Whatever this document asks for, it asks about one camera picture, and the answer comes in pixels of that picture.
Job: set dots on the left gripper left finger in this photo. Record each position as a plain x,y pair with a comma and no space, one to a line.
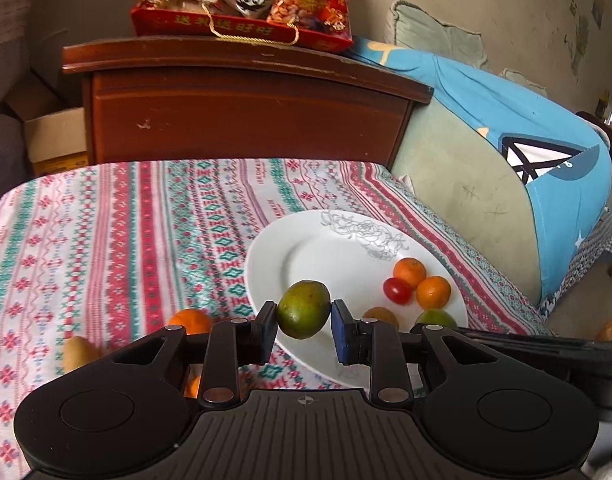
230,345

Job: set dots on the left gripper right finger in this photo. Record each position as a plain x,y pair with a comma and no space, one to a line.
384,350

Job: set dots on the orange mandarin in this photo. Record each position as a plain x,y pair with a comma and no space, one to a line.
194,321
191,390

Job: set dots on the red cherry tomato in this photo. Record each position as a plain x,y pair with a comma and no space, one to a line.
397,291

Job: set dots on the green fruit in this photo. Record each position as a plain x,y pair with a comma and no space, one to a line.
304,309
437,317

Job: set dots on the brown kiwi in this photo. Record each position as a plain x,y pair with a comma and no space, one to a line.
78,352

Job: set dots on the white oval plate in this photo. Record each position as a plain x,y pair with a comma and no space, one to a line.
350,253

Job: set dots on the patterned tablecloth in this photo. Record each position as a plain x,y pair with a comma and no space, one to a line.
111,252

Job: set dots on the green sofa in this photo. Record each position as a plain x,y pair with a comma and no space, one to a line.
459,175

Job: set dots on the blue cushion cover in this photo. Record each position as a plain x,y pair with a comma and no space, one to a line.
563,164

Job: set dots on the dark wooden cabinet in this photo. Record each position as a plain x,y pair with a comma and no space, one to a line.
163,98

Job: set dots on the open cardboard box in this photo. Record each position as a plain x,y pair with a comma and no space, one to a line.
54,136

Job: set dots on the red snack gift box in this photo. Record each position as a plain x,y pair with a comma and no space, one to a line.
322,25

